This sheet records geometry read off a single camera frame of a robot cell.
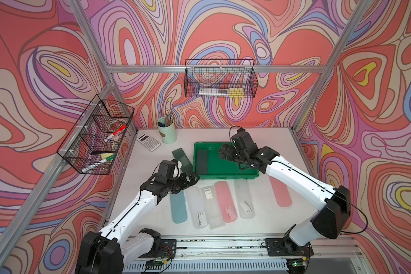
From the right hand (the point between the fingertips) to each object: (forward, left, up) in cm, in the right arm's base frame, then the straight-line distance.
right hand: (225, 156), depth 80 cm
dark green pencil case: (+10, +12, -20) cm, 25 cm away
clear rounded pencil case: (-17, +15, -19) cm, 30 cm away
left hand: (-9, +15, -7) cm, 19 cm away
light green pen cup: (+28, +33, -8) cm, 44 cm away
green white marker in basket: (-6, +54, +7) cm, 55 cm away
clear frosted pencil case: (-14, -10, -20) cm, 27 cm away
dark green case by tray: (+7, +21, -19) cm, 30 cm away
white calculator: (+27, +47, -18) cm, 57 cm away
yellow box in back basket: (+32, -8, +14) cm, 36 cm away
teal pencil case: (-16, +24, -20) cm, 35 cm away
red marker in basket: (+8, +49, +12) cm, 51 cm away
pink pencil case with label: (-17, -1, -19) cm, 26 cm away
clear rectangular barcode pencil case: (-15, +8, -20) cm, 26 cm away
